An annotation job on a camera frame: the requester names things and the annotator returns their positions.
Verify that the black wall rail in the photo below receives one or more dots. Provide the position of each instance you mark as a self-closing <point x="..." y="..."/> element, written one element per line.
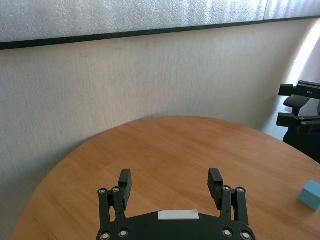
<point x="75" y="38"/>

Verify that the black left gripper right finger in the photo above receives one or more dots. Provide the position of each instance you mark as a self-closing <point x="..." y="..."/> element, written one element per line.
<point x="215" y="190"/>

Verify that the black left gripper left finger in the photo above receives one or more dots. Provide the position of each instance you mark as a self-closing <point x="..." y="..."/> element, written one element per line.
<point x="125" y="190"/>

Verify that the blue cube block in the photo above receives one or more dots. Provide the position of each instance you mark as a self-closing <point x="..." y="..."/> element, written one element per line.
<point x="310" y="195"/>

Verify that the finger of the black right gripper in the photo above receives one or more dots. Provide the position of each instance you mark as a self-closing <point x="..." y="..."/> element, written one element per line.
<point x="286" y="120"/>
<point x="286" y="90"/>

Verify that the black office chair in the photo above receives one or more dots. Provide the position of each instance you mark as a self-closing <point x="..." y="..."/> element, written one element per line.
<point x="300" y="147"/>

